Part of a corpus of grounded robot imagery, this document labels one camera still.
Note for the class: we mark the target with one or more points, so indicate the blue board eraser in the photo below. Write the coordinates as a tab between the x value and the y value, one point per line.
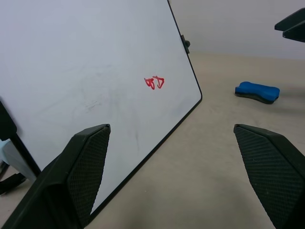
255	88

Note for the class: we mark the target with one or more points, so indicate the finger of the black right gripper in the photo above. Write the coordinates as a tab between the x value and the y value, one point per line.
293	20
296	33

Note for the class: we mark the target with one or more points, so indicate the black board hinge knob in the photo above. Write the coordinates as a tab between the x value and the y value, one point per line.
186	44

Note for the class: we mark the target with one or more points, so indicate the black board stand leg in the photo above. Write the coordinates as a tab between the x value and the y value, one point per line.
9	128

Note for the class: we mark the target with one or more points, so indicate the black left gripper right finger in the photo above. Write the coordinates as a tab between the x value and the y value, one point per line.
274	171

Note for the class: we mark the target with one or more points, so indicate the white board with black frame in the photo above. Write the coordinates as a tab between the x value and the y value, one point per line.
71	59

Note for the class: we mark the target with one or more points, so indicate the light blue plastic object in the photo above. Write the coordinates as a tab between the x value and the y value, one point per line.
3	152

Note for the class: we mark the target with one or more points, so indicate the red marker scribble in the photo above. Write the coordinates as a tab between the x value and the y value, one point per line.
160	82

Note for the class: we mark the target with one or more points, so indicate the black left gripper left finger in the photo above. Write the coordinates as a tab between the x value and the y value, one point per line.
59	181

